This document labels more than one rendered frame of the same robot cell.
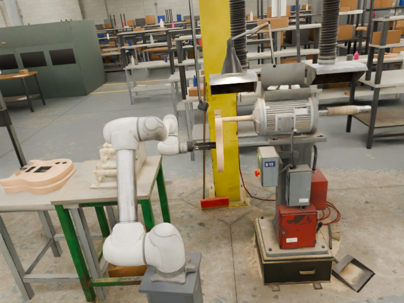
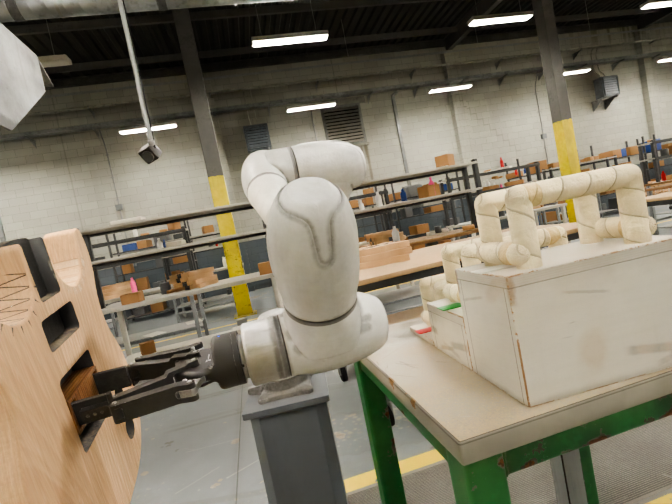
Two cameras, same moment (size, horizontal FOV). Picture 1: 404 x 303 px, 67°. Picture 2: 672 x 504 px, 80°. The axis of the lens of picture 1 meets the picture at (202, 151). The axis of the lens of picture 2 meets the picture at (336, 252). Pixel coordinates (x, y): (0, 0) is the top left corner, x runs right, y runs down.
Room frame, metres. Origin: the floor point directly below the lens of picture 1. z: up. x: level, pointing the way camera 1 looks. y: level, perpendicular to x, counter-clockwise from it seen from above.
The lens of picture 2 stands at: (2.61, 0.10, 1.20)
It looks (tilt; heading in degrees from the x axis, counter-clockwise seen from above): 3 degrees down; 164
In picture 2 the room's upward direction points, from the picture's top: 11 degrees counter-clockwise
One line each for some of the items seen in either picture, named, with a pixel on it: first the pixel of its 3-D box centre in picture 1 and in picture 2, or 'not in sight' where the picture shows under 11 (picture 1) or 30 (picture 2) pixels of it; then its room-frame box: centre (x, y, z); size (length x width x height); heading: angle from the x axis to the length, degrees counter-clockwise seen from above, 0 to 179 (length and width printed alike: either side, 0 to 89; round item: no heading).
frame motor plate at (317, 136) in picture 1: (293, 134); not in sight; (1.92, -0.63, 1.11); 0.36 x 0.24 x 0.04; 86
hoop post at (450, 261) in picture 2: not in sight; (453, 276); (1.92, 0.51, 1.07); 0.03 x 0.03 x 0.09
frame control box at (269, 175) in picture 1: (278, 168); not in sight; (1.69, -0.46, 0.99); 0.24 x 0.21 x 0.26; 86
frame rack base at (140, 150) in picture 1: (125, 151); (570, 309); (2.13, 0.57, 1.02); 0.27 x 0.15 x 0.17; 84
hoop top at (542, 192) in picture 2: not in sight; (573, 186); (2.18, 0.57, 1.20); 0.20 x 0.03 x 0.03; 83
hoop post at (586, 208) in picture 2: not in sight; (587, 213); (2.10, 0.66, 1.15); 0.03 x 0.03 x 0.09
